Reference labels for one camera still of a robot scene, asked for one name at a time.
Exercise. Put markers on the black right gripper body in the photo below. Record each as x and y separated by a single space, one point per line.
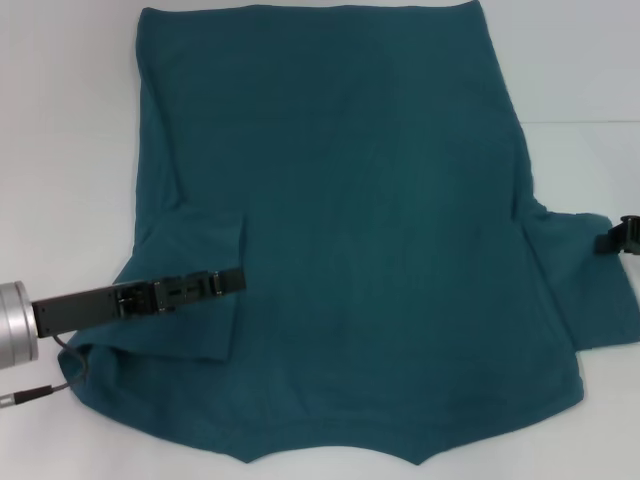
631 234

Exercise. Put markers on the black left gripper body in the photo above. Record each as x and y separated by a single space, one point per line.
85 310

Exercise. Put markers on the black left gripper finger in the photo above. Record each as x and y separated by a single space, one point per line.
205 289

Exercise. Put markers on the teal blue t-shirt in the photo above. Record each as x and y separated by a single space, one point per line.
360 225

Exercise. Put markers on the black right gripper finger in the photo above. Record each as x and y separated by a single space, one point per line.
607 244

